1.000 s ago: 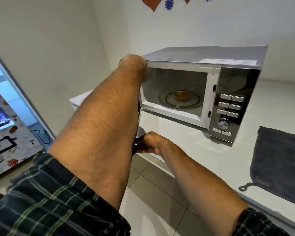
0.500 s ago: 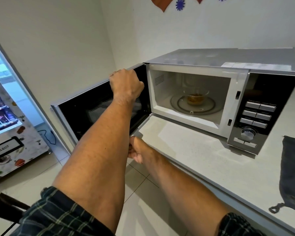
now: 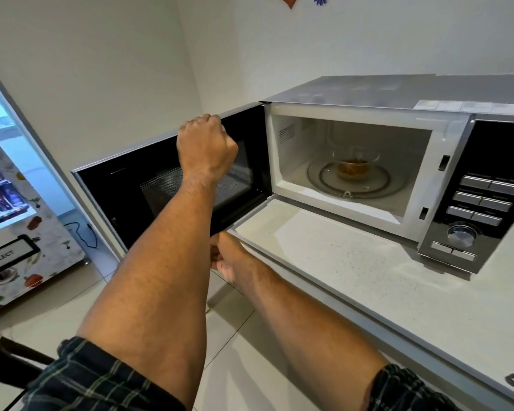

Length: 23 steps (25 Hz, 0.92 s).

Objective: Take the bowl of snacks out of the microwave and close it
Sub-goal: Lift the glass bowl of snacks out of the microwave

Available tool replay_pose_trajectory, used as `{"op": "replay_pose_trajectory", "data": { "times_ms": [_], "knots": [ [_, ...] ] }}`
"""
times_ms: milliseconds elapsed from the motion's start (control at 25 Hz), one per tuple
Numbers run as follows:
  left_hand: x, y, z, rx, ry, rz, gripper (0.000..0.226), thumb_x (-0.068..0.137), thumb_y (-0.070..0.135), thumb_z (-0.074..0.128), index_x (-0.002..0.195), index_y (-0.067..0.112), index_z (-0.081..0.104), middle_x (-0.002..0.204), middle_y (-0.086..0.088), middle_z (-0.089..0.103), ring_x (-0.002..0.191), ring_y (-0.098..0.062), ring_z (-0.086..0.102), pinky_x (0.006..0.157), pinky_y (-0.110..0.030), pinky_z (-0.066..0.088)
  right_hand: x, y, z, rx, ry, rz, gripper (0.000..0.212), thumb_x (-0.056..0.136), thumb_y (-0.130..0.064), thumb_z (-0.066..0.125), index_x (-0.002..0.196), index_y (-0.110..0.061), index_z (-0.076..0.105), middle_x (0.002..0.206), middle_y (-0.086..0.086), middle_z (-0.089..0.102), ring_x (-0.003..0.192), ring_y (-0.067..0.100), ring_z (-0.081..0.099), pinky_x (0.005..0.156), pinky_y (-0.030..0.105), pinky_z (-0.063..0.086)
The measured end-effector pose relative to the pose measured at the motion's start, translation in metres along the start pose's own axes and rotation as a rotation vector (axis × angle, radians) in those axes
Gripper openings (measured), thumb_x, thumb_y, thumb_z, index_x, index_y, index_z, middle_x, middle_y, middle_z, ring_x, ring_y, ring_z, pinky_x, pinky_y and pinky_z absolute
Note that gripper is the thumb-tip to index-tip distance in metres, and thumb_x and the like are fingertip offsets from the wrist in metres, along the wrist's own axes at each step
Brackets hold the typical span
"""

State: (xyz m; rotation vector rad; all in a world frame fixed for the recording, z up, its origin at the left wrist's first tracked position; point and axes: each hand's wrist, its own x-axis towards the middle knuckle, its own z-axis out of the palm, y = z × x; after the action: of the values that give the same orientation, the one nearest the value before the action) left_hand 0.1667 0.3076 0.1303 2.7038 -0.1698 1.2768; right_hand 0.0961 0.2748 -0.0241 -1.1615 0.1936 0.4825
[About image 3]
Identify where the person's left hand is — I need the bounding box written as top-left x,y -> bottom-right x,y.
176,114 -> 240,183

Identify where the clear glass bowl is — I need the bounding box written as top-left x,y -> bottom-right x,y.
332,147 -> 382,181

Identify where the dark wooden chair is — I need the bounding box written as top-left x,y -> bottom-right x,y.
0,334 -> 55,411

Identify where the dark plaid shirt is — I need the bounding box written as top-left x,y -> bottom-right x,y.
21,337 -> 460,411

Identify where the black microwave door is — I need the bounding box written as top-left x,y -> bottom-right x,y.
71,102 -> 272,253

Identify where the silver microwave oven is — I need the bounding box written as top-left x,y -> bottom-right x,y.
261,74 -> 514,275

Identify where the black cable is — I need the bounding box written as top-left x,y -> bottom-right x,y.
63,221 -> 100,249

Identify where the person's right hand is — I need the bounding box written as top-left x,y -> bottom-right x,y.
209,232 -> 266,292

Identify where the glass turntable plate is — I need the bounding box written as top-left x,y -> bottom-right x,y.
306,157 -> 405,200

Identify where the vending machine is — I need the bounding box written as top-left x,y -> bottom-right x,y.
0,60 -> 91,319

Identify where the brown food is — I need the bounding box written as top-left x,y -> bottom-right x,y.
338,158 -> 371,179

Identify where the person's left forearm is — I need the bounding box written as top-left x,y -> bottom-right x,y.
76,169 -> 258,409

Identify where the person's right forearm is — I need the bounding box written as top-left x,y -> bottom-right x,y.
239,261 -> 389,400

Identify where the silver microwave knob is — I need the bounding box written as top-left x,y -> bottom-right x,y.
447,224 -> 480,249

